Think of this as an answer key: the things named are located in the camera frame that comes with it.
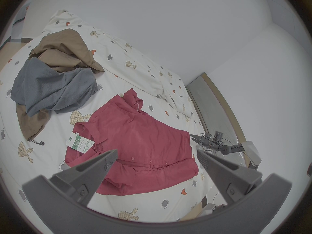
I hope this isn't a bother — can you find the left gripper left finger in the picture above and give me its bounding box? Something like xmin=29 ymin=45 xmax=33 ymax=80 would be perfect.
xmin=50 ymin=150 xmax=119 ymax=207

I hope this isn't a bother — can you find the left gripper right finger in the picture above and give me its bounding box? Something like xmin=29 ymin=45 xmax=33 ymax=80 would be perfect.
xmin=196 ymin=150 xmax=262 ymax=205

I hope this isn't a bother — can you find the red shirt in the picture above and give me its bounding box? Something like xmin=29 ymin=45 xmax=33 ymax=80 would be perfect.
xmin=65 ymin=88 xmax=199 ymax=195

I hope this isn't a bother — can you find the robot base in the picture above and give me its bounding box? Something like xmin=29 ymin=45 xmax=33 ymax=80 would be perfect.
xmin=200 ymin=202 xmax=228 ymax=216

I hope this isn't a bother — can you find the bed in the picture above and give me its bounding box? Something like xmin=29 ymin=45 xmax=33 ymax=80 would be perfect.
xmin=0 ymin=9 xmax=247 ymax=225

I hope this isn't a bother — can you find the grey garment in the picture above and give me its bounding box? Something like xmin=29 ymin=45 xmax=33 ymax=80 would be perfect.
xmin=10 ymin=58 xmax=98 ymax=117

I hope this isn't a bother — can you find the white printed quilt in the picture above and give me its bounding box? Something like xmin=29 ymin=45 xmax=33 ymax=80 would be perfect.
xmin=41 ymin=9 xmax=195 ymax=121

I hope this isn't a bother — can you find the brown garment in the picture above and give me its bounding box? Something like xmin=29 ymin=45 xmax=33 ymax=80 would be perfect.
xmin=16 ymin=29 xmax=105 ymax=146

